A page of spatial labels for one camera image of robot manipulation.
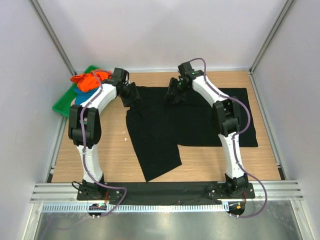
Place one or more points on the pink t shirt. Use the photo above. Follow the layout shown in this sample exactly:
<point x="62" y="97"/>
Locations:
<point x="72" y="102"/>

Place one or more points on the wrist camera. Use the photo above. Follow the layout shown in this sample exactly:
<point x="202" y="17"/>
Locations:
<point x="187" y="72"/>
<point x="121" y="75"/>

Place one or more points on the blue t shirt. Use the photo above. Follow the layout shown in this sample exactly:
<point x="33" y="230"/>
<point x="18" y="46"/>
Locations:
<point x="82" y="96"/>

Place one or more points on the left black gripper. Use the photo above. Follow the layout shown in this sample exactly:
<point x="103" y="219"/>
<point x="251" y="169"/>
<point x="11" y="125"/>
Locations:
<point x="134" y="96"/>

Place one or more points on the green plastic tray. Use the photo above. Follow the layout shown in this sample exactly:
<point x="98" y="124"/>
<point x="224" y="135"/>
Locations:
<point x="62" y="106"/>

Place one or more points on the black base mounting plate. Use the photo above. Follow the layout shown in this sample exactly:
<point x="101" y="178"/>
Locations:
<point x="168" y="192"/>

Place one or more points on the slotted grey cable duct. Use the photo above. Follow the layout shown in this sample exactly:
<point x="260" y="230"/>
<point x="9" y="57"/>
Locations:
<point x="102" y="208"/>

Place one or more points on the right aluminium corner post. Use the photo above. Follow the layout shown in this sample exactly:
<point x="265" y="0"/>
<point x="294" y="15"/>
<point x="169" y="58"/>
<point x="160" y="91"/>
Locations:
<point x="281" y="17"/>

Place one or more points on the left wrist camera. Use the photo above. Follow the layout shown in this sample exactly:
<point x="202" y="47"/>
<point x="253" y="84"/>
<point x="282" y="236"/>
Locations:
<point x="121" y="75"/>

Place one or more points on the aluminium corner post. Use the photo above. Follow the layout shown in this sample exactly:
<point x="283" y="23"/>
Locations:
<point x="52" y="35"/>
<point x="281" y="17"/>

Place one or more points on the orange t shirt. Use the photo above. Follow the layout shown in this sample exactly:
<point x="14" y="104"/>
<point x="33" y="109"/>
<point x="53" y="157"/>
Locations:
<point x="86" y="82"/>

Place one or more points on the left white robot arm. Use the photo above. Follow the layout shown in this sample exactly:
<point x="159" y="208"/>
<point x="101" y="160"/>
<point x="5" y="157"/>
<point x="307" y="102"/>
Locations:
<point x="84" y="129"/>

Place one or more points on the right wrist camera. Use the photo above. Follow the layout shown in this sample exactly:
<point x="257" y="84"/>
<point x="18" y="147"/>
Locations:
<point x="187" y="72"/>

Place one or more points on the black t shirt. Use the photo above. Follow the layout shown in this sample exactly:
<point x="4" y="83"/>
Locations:
<point x="156" y="129"/>

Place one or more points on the left aluminium corner post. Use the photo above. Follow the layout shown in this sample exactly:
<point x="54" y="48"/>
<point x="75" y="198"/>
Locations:
<point x="52" y="35"/>

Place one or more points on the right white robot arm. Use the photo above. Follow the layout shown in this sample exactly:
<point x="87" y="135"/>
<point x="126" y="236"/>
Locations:
<point x="225" y="118"/>

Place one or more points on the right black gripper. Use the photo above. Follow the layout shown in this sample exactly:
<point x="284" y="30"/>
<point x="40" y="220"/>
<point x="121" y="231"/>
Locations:
<point x="180" y="97"/>

